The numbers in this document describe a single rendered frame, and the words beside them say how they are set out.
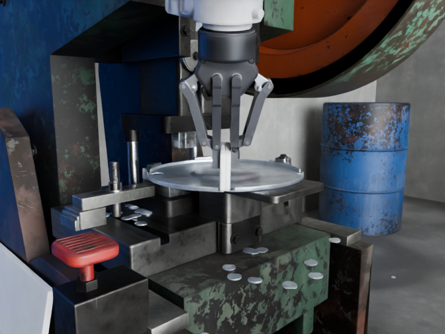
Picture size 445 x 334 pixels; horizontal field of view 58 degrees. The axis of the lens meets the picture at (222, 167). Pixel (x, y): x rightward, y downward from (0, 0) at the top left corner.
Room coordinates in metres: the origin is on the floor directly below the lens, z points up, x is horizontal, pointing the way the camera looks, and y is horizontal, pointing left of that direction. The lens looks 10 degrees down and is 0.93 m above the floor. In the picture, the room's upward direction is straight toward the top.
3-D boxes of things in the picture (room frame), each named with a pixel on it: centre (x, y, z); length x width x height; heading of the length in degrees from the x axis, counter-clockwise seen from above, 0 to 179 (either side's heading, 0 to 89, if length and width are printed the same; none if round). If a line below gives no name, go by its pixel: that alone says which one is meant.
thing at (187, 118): (0.84, 0.09, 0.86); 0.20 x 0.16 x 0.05; 134
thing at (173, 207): (0.84, 0.09, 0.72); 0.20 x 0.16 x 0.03; 134
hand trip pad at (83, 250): (0.44, 0.16, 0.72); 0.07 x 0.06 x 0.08; 44
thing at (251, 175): (0.75, -0.01, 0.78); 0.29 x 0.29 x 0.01
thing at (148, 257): (0.84, 0.08, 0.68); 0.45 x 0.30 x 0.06; 134
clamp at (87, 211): (0.72, 0.20, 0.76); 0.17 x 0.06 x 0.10; 134
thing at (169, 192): (0.83, 0.08, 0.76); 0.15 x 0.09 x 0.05; 134
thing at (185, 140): (0.83, 0.08, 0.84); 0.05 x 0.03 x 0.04; 134
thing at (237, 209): (0.71, -0.04, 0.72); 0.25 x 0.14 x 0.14; 44
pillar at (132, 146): (0.83, 0.18, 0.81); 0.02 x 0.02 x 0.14
